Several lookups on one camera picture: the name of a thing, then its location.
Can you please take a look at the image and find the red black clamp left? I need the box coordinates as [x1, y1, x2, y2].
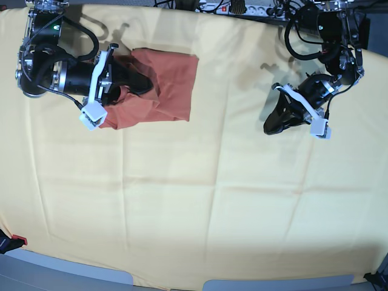
[0, 230, 28, 255]

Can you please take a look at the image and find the salmon red T-shirt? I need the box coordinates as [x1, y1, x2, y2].
[100, 48, 199, 130]

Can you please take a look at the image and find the black clamp right corner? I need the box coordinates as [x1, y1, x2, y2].
[364, 272, 388, 291]

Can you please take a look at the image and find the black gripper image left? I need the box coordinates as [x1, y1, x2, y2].
[58, 57, 153, 105]

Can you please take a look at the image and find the white power strip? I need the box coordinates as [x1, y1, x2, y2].
[195, 1, 284, 18]

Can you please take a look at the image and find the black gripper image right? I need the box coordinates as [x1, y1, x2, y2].
[263, 74, 342, 135]

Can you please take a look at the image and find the pale yellow table cloth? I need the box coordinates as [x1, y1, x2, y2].
[1, 5, 387, 290]

